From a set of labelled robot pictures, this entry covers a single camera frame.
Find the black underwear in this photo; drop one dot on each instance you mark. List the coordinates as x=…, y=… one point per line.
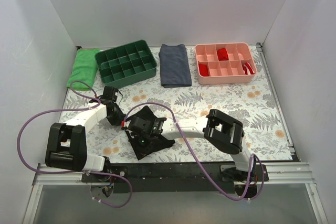
x=146, y=123

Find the rolled red underwear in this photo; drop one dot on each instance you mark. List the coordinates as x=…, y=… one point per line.
x=222, y=54
x=203, y=70

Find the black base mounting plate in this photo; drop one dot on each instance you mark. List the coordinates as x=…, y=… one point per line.
x=180, y=177

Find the folded green towel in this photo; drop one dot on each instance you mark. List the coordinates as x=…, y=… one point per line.
x=84, y=67

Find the folded grey-blue towel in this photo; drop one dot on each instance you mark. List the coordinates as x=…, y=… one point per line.
x=174, y=66

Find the green divided organizer tray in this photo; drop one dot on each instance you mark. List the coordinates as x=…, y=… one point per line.
x=126, y=65

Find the rolled red underwear top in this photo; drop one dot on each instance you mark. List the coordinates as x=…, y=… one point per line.
x=222, y=54

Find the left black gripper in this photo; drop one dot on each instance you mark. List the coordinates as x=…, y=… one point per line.
x=115, y=117

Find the floral patterned table mat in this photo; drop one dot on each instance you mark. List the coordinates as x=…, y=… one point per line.
x=252, y=103

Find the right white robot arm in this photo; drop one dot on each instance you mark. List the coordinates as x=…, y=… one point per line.
x=224, y=132

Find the red white striped underwear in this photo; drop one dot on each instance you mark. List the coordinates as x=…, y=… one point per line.
x=247, y=68

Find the rolled red underwear left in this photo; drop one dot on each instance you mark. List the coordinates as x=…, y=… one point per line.
x=203, y=70

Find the pink divided organizer tray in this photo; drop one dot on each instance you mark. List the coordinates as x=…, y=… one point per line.
x=224, y=72

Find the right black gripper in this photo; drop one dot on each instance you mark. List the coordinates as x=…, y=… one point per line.
x=134, y=135

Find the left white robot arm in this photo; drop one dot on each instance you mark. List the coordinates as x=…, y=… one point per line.
x=67, y=144

